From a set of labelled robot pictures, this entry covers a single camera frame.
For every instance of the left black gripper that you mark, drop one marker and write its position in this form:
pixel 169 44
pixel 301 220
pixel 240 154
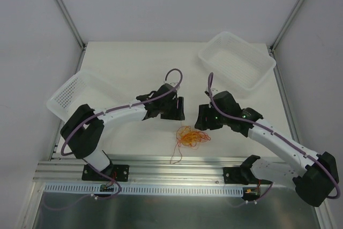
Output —
pixel 173 109

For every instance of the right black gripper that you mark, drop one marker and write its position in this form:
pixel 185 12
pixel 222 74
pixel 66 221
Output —
pixel 207 119

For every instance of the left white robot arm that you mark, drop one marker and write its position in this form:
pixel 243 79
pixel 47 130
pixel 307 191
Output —
pixel 84 129

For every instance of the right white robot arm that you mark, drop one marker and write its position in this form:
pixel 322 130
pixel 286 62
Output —
pixel 313 176

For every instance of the right white plastic basket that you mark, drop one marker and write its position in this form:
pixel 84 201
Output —
pixel 236 62

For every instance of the white plastic basket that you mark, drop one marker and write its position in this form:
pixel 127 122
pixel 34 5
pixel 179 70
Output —
pixel 236 62
pixel 85 87

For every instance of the left white plastic basket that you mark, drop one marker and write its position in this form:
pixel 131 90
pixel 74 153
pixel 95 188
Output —
pixel 85 87

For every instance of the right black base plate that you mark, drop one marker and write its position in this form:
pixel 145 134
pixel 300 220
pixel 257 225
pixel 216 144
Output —
pixel 239 175

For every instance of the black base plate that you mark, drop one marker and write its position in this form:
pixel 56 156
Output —
pixel 239 175
pixel 118 172

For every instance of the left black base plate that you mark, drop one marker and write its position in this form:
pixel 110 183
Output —
pixel 118 172

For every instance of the left aluminium frame post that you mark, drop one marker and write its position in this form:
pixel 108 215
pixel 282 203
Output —
pixel 67 17

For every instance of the aluminium frame post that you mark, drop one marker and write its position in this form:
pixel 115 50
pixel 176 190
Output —
pixel 67 17
pixel 286 25

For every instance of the white slotted cable duct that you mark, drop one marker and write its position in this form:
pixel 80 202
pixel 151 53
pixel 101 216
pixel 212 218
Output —
pixel 141 189

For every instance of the aluminium mounting rail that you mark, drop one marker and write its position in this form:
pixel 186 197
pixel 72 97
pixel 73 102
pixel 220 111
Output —
pixel 144 169

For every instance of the right aluminium frame post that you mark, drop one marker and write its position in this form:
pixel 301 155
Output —
pixel 286 25

